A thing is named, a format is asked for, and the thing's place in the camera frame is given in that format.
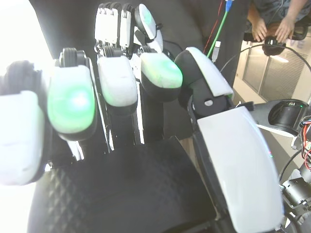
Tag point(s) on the person's hand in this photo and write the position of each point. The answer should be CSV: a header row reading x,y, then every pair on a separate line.
x,y
259,30
286,28

